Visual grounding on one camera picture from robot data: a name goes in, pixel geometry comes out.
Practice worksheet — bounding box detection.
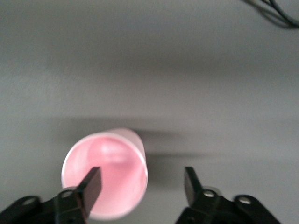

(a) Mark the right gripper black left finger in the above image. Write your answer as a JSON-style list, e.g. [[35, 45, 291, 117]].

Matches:
[[0, 166, 103, 224]]

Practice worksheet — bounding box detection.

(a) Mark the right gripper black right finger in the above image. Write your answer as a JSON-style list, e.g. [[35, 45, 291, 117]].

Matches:
[[175, 166, 282, 224]]

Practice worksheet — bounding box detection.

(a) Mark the pink cup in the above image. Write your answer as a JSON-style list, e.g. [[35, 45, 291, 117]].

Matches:
[[61, 127, 149, 221]]

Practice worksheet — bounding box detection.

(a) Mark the thin black loose cable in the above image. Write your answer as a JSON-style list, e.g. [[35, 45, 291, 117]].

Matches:
[[242, 0, 299, 29]]

